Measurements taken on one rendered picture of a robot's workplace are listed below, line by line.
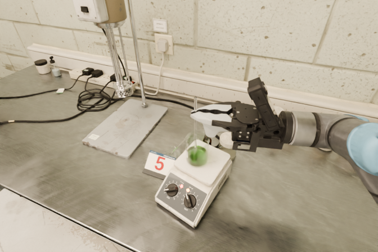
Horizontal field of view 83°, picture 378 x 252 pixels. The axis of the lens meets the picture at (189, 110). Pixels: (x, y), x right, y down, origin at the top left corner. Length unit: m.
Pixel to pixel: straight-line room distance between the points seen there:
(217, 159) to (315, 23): 0.54
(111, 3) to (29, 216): 0.59
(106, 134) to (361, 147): 0.73
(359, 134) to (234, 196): 0.36
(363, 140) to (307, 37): 0.51
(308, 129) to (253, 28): 0.48
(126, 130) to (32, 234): 0.39
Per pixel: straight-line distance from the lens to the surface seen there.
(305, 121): 0.49
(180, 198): 0.59
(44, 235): 0.69
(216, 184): 0.59
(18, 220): 0.75
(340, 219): 0.72
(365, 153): 0.41
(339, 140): 0.46
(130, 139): 0.80
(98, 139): 0.83
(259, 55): 0.89
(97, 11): 0.63
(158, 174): 0.69
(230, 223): 0.62
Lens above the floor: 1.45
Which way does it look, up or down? 36 degrees down
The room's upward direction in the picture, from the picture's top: straight up
